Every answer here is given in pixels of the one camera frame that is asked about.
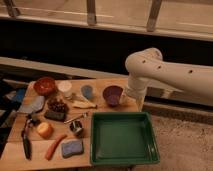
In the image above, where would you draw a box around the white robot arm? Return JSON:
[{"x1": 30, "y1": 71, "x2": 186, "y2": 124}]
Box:
[{"x1": 124, "y1": 48, "x2": 213, "y2": 103}]

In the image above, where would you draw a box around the purple bowl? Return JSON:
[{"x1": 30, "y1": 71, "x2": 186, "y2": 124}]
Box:
[{"x1": 102, "y1": 85, "x2": 123, "y2": 107}]

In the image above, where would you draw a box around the red bowl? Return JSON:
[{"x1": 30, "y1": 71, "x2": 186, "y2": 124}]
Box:
[{"x1": 33, "y1": 77, "x2": 56, "y2": 96}]

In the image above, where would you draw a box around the blue cup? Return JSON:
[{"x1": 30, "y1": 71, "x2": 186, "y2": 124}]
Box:
[{"x1": 81, "y1": 85, "x2": 93, "y2": 100}]

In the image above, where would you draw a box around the green plastic tray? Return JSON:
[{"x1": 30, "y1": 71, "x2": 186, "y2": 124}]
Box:
[{"x1": 90, "y1": 112, "x2": 160, "y2": 166}]

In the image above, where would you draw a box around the yellow banana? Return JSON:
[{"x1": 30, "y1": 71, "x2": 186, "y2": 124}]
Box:
[{"x1": 72, "y1": 100, "x2": 97, "y2": 109}]

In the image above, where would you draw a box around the white cup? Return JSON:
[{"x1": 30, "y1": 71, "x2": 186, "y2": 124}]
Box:
[{"x1": 58, "y1": 80, "x2": 72, "y2": 98}]

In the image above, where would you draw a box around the small metal can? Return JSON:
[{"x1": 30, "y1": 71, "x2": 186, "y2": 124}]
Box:
[{"x1": 70, "y1": 120, "x2": 83, "y2": 137}]

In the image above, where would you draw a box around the dark grape bunch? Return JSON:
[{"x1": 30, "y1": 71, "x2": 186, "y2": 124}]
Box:
[{"x1": 47, "y1": 98, "x2": 68, "y2": 113}]

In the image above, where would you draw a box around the dark green sponge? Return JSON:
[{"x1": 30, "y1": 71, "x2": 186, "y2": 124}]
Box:
[{"x1": 44, "y1": 110, "x2": 66, "y2": 122}]

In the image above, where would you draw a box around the blue sponge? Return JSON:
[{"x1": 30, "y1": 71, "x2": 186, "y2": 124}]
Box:
[{"x1": 61, "y1": 140, "x2": 84, "y2": 158}]

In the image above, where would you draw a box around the yellow apple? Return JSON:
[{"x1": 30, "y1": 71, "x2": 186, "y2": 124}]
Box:
[{"x1": 36, "y1": 122, "x2": 53, "y2": 138}]

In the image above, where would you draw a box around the grey blue plate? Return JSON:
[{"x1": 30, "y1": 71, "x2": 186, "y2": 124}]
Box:
[{"x1": 18, "y1": 96, "x2": 45, "y2": 114}]

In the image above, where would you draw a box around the orange carrot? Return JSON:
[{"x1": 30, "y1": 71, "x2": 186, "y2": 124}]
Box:
[{"x1": 45, "y1": 134, "x2": 67, "y2": 160}]

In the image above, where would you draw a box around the blue cloth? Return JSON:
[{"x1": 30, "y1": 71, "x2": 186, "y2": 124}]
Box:
[{"x1": 12, "y1": 89, "x2": 26, "y2": 103}]

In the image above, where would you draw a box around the black handled tool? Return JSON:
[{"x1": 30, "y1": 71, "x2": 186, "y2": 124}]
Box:
[{"x1": 21, "y1": 114, "x2": 38, "y2": 160}]

